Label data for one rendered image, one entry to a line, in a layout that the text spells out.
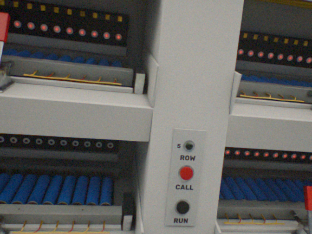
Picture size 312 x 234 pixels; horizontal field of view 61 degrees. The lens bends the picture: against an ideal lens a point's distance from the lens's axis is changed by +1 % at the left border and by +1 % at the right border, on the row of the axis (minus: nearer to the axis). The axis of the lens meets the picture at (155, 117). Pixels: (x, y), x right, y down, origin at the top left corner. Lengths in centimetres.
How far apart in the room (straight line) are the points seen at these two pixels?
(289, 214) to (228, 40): 31
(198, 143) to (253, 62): 26
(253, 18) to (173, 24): 29
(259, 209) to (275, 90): 19
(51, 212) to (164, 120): 20
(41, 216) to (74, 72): 20
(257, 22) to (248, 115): 28
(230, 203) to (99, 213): 21
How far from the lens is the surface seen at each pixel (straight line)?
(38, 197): 44
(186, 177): 33
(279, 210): 49
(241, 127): 35
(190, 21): 32
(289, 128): 38
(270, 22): 60
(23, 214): 41
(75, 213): 40
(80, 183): 45
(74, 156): 50
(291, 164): 61
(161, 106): 31
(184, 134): 32
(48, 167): 49
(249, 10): 58
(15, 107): 32
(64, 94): 33
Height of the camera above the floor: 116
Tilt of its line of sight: 6 degrees down
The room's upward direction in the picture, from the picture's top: 5 degrees clockwise
